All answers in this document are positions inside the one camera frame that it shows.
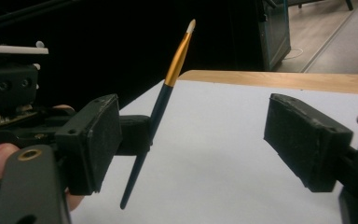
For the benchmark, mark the glass-fronted dark cabinet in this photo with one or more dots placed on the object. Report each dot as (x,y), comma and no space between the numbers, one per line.
(275,34)

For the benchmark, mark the dark paintbrush with gold ferrule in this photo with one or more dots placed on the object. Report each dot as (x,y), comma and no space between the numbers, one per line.
(161,102)

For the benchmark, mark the white table mat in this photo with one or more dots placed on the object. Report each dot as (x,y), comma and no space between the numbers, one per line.
(217,149)

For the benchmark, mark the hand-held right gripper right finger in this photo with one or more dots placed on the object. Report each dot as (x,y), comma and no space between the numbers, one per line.
(304,140)

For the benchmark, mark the dark chair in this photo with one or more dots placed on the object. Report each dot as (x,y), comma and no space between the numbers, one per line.
(349,3)

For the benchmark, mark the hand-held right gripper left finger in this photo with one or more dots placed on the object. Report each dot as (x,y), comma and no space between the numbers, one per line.
(90,146)

